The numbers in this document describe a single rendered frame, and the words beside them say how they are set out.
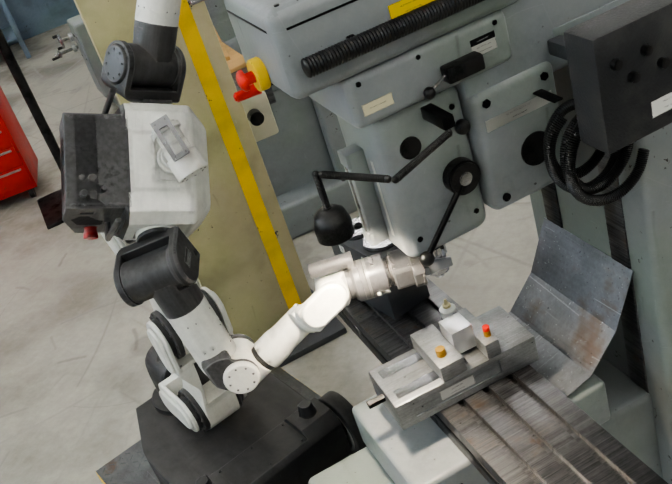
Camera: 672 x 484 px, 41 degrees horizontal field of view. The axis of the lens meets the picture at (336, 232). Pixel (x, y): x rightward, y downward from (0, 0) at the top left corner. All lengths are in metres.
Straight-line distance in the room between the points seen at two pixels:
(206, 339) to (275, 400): 0.90
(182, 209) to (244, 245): 1.85
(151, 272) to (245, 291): 1.99
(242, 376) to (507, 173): 0.69
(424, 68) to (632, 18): 0.36
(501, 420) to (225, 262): 1.97
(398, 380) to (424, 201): 0.47
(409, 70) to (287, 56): 0.23
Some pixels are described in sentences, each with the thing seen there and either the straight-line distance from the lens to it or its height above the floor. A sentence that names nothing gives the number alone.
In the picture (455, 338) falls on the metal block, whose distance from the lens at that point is 2.00.
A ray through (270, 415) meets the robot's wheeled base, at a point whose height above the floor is 0.57.
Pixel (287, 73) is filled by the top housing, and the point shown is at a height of 1.79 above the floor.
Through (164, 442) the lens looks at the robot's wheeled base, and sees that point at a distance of 2.82.
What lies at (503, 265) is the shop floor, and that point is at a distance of 4.02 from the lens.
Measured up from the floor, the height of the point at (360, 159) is 1.53.
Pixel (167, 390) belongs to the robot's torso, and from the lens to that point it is 2.72.
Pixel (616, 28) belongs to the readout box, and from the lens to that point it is 1.52.
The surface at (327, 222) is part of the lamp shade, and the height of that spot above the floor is 1.49.
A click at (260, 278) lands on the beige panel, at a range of 3.80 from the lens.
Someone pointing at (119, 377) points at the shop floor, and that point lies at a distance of 4.22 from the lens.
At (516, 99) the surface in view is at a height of 1.55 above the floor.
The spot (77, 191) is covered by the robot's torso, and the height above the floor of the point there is 1.61.
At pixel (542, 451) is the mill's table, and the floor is 0.92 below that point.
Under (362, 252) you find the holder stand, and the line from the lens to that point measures 2.26.
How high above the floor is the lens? 2.29
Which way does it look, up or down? 30 degrees down
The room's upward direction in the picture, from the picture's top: 19 degrees counter-clockwise
